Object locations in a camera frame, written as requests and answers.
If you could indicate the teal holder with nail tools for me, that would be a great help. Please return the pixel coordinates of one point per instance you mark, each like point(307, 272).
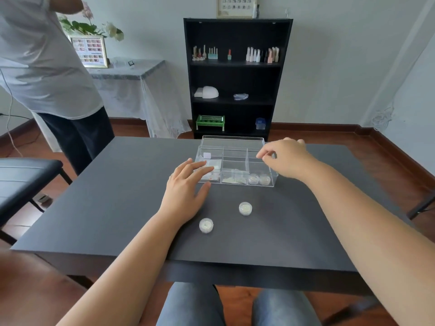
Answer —
point(212, 54)

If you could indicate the black bookshelf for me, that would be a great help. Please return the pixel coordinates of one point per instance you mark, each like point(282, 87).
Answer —
point(238, 111)

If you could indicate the black chair leg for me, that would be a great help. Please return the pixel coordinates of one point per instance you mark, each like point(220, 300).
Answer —
point(421, 207)

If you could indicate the person's left middle finger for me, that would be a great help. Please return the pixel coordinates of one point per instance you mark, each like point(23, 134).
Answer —
point(197, 168)

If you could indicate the person's left forearm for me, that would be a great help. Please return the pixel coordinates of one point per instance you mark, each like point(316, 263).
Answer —
point(125, 271)

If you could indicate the person's left thumb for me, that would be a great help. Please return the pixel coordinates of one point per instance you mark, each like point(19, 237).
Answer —
point(205, 193)

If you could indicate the clear plastic nail tip fan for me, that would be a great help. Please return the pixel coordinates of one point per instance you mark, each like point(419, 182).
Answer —
point(241, 96)

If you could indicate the black padded chair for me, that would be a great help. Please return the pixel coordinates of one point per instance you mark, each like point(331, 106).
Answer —
point(23, 179)

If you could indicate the person's right thumb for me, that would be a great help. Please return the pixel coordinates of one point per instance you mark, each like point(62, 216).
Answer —
point(269, 161)

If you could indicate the side table with lace cloth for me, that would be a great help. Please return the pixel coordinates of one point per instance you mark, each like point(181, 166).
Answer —
point(142, 95)

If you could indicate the small blue plastic box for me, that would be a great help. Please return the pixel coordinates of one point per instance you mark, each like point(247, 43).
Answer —
point(260, 123)

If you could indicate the small round clear jar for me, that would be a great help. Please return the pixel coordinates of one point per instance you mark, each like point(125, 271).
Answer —
point(264, 179)
point(206, 225)
point(245, 208)
point(253, 179)

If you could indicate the person's left little finger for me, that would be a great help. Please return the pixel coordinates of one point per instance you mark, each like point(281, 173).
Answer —
point(173, 175)

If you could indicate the gold framed colour chart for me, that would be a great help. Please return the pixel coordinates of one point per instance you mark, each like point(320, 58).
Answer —
point(90, 50)

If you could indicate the row of pale polish bottles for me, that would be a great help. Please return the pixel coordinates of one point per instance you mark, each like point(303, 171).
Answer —
point(262, 55)

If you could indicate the clear packet of nail tips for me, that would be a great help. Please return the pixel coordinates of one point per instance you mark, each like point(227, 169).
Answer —
point(235, 178)

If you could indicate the white and pink flowers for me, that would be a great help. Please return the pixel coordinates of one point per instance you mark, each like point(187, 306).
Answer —
point(88, 27)

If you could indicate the person's right forearm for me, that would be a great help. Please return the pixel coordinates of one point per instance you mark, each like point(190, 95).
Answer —
point(370, 234)

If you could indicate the white plastic packet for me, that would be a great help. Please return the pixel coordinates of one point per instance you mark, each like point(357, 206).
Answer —
point(214, 166)

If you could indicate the white nail lamp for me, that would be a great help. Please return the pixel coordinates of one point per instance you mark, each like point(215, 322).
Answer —
point(207, 92)

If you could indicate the person's left hand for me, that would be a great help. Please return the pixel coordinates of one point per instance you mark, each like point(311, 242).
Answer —
point(181, 196)

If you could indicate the clear acrylic organizer box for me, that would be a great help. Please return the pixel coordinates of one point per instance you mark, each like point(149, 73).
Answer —
point(238, 162)

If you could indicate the person's right hand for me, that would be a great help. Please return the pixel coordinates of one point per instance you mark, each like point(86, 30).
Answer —
point(290, 159)

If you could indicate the clear plastic container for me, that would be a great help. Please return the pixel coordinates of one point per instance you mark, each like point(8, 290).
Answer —
point(120, 62)

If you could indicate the framed nail sample display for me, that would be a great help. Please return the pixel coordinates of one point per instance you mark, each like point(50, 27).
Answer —
point(237, 6)

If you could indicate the person's blue jeans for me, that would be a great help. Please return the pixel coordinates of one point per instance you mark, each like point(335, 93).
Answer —
point(190, 307)

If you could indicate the green plastic rack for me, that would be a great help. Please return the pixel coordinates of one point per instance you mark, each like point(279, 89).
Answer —
point(210, 122)

